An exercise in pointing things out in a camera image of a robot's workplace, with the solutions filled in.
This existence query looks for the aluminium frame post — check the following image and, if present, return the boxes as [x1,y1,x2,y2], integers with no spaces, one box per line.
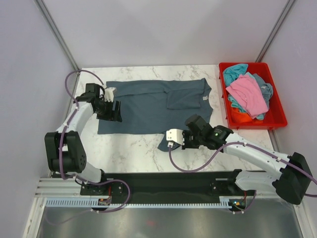
[255,0,297,62]
[34,0,81,73]

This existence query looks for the left aluminium frame post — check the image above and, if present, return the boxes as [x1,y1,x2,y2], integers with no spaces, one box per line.
[34,0,81,73]

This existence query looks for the grey-blue t shirt in bin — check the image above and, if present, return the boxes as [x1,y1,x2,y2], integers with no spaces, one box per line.
[253,73,273,108]

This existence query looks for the pink t shirt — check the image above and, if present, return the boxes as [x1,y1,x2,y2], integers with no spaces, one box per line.
[226,74,268,120]

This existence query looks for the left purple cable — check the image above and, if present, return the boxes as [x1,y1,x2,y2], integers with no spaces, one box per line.
[44,69,131,225]

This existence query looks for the dark blue-grey t shirt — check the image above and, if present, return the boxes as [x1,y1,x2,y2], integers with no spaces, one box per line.
[97,77,214,152]

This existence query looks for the right aluminium frame post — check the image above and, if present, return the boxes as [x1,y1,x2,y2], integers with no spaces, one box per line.
[255,0,297,62]

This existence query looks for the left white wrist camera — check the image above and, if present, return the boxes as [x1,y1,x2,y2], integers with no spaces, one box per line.
[103,87,116,102]

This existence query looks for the white slotted cable duct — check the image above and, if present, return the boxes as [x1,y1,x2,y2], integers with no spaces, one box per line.
[45,197,245,209]

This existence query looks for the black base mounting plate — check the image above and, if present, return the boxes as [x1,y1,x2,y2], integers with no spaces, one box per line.
[51,170,288,208]

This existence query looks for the aluminium front rail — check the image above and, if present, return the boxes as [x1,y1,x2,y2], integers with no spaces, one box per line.
[34,176,305,198]

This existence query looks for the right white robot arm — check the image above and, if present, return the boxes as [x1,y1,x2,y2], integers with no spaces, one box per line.
[182,115,313,205]

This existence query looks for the teal t shirt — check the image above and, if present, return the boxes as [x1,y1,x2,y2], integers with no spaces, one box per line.
[223,63,248,87]

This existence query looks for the orange t shirt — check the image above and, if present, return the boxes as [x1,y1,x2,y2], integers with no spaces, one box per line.
[230,108,263,124]

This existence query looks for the red plastic bin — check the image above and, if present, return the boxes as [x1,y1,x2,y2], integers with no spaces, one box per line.
[219,62,287,130]

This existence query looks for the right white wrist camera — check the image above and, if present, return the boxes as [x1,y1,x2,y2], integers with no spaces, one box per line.
[166,129,185,150]

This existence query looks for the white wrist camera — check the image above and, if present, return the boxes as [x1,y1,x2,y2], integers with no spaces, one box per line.
[103,87,116,102]
[166,129,185,150]

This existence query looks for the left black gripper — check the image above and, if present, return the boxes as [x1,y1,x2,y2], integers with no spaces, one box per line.
[94,99,121,123]

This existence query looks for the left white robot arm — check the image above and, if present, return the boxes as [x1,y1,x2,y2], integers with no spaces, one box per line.
[44,83,122,195]

